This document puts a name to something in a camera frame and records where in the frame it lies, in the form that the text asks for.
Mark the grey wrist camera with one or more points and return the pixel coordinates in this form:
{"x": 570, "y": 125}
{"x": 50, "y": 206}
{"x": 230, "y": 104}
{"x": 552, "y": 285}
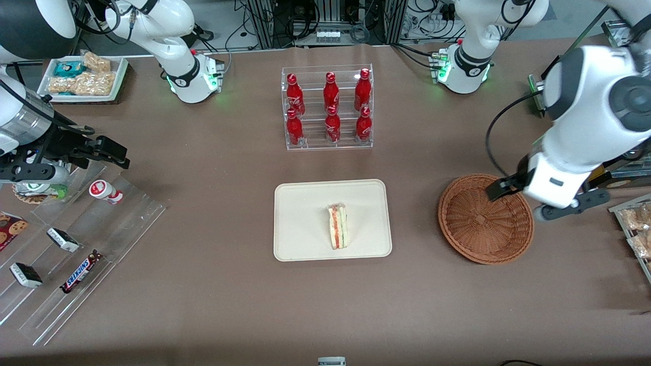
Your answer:
{"x": 569, "y": 211}
{"x": 35, "y": 174}

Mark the green white cup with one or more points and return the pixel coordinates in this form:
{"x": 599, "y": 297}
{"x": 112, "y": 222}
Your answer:
{"x": 51, "y": 190}

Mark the red white yogurt bottle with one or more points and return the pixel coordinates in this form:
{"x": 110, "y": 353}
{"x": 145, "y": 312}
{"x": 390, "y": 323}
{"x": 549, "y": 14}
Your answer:
{"x": 104, "y": 191}

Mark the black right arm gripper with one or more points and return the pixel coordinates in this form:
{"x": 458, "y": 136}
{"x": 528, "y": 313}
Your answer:
{"x": 60, "y": 144}

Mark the beige plastic tray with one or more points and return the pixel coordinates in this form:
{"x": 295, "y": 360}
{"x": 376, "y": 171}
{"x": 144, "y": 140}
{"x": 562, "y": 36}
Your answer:
{"x": 305, "y": 221}

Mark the metal box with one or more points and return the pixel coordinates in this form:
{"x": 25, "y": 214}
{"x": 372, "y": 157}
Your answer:
{"x": 618, "y": 30}

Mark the chocolate chip cookie box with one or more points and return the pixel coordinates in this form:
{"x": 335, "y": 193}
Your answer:
{"x": 11, "y": 229}

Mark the small puffed rice snack bag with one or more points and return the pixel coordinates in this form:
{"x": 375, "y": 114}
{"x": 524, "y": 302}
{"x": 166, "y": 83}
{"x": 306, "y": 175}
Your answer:
{"x": 96, "y": 62}

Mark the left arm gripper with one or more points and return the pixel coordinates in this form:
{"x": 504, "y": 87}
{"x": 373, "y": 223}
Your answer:
{"x": 509, "y": 184}

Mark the white snack tray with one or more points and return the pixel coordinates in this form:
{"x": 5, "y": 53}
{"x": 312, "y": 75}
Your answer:
{"x": 118, "y": 76}

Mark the grey tray with pastries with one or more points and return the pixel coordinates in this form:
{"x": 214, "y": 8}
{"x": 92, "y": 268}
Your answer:
{"x": 618, "y": 211}

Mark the white power strip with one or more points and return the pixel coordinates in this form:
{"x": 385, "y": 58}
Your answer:
{"x": 327, "y": 36}

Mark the large puffed rice snack bag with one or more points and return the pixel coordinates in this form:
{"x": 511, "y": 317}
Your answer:
{"x": 84, "y": 84}

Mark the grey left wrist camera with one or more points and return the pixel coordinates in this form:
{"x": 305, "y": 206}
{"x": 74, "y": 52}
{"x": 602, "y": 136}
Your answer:
{"x": 569, "y": 211}

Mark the brown wicker basket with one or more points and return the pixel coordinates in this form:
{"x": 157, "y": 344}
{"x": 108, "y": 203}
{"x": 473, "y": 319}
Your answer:
{"x": 478, "y": 229}

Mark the small wicker coaster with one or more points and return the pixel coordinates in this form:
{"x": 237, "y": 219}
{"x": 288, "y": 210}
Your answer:
{"x": 28, "y": 198}

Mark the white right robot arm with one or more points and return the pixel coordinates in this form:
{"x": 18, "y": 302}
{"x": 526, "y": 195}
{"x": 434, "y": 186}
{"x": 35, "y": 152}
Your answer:
{"x": 168, "y": 25}

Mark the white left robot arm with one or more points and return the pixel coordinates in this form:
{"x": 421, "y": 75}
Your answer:
{"x": 590, "y": 101}

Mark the red cola bottle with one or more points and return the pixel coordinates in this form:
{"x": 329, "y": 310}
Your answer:
{"x": 363, "y": 127}
{"x": 331, "y": 91}
{"x": 294, "y": 129}
{"x": 332, "y": 127}
{"x": 362, "y": 91}
{"x": 294, "y": 94}

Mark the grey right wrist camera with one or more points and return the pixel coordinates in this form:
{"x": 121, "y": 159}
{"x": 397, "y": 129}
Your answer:
{"x": 35, "y": 174}

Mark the teal snack package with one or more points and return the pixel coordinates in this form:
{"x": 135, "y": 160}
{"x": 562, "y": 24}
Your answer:
{"x": 68, "y": 68}

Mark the black white snack pack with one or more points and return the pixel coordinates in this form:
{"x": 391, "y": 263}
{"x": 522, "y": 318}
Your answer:
{"x": 26, "y": 275}
{"x": 63, "y": 240}

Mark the white label tag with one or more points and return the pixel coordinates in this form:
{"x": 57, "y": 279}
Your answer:
{"x": 331, "y": 361}

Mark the clear acrylic bottle rack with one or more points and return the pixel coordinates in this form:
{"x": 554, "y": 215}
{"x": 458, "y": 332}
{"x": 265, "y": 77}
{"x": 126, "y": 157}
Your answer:
{"x": 313, "y": 137}

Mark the Snickers chocolate bar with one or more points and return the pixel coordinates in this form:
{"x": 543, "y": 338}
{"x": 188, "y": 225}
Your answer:
{"x": 80, "y": 272}

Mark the black machine with yellow panel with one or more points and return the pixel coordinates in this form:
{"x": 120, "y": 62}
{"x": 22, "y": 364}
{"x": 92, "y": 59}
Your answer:
{"x": 628, "y": 170}

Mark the wrapped pastry pack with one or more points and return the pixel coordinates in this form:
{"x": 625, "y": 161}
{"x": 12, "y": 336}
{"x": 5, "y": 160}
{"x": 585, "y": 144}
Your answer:
{"x": 642, "y": 245}
{"x": 638, "y": 217}

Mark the clear acrylic stepped shelf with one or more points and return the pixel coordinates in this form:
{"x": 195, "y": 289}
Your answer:
{"x": 122, "y": 229}

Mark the triangular sandwich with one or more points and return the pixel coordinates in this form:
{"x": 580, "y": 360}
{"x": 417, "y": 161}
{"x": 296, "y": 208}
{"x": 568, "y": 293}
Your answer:
{"x": 337, "y": 229}

